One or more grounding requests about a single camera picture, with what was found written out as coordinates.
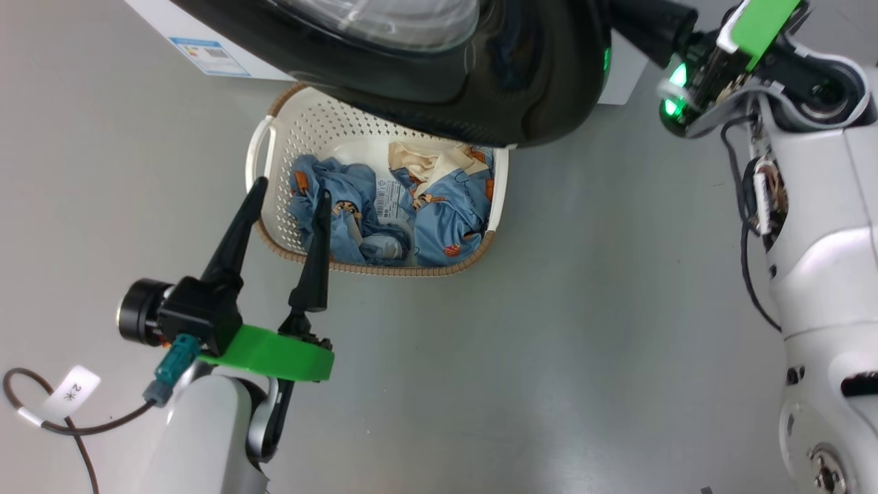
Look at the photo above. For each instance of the teal left camera connector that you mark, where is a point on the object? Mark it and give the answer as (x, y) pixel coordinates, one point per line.
(175, 363)

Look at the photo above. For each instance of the blue cartoon print garment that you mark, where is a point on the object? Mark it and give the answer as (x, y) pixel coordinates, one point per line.
(446, 219)

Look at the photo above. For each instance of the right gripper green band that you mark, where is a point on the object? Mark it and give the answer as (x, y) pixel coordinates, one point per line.
(761, 27)

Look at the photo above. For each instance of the white front-load washing machine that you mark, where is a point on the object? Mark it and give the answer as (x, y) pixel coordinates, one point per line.
(161, 19)

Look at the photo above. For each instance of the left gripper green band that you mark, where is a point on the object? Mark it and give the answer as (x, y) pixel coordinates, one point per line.
(274, 353)

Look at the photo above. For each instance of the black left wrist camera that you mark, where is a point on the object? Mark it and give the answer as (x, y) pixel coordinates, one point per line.
(199, 312)

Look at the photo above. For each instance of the blue energy label sticker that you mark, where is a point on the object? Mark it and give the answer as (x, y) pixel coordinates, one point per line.
(209, 57)

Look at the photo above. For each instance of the printed basket label sticker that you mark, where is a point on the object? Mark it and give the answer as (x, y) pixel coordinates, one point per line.
(392, 200)

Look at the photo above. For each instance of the cream fabric garment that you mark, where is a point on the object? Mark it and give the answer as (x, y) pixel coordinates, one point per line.
(422, 165)

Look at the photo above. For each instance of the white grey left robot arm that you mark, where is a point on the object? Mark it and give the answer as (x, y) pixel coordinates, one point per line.
(199, 432)

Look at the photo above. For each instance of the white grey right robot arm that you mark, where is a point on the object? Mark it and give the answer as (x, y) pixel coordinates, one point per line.
(830, 274)

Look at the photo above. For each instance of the black round glass washer door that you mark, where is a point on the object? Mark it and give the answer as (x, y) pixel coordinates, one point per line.
(535, 68)

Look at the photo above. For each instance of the cream perforated laundry basket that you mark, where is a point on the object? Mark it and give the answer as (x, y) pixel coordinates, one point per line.
(302, 130)

